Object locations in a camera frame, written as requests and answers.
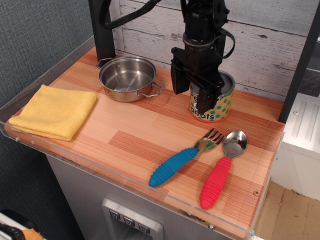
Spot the yellow folded cloth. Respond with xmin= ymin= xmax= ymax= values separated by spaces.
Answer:
xmin=8 ymin=84 xmax=98 ymax=142

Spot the grey toy fridge cabinet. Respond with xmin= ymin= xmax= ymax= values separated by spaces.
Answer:
xmin=45 ymin=153 xmax=227 ymax=240

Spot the black frame post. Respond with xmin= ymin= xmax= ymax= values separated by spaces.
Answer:
xmin=278 ymin=4 xmax=320 ymax=124
xmin=88 ymin=0 xmax=116 ymax=61

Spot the small steel pot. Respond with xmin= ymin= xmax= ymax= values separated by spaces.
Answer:
xmin=96 ymin=56 xmax=163 ymax=103

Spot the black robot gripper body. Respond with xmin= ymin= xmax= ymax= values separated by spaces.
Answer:
xmin=171 ymin=37 xmax=226 ymax=89

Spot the silver dispenser button panel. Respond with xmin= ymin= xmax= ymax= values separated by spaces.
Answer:
xmin=102 ymin=198 xmax=164 ymax=240

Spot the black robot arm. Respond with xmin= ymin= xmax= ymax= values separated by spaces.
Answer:
xmin=170 ymin=0 xmax=229 ymax=114

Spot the green orange dotted can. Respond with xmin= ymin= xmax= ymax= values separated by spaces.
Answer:
xmin=189 ymin=70 xmax=235 ymax=123

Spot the black cable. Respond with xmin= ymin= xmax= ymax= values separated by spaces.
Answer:
xmin=99 ymin=0 xmax=163 ymax=30

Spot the white toy kitchen unit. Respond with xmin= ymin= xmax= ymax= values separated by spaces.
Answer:
xmin=270 ymin=93 xmax=320 ymax=200

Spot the blue handled fork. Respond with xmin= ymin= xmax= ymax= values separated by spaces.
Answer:
xmin=148 ymin=128 xmax=225 ymax=187

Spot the black left frame post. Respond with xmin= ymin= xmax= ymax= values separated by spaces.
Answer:
xmin=88 ymin=0 xmax=116 ymax=61

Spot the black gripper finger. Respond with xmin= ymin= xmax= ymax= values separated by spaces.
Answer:
xmin=197 ymin=84 xmax=222 ymax=114
xmin=170 ymin=62 xmax=190 ymax=95

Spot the red handled spoon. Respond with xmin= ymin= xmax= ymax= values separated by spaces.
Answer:
xmin=199 ymin=130 xmax=247 ymax=210

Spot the black and orange object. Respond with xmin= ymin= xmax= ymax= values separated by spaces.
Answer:
xmin=0 ymin=209 xmax=45 ymax=240

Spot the clear acrylic counter guard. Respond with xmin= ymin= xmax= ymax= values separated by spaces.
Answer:
xmin=0 ymin=36 xmax=283 ymax=239

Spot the black right frame post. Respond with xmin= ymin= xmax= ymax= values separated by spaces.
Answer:
xmin=278 ymin=4 xmax=320 ymax=124

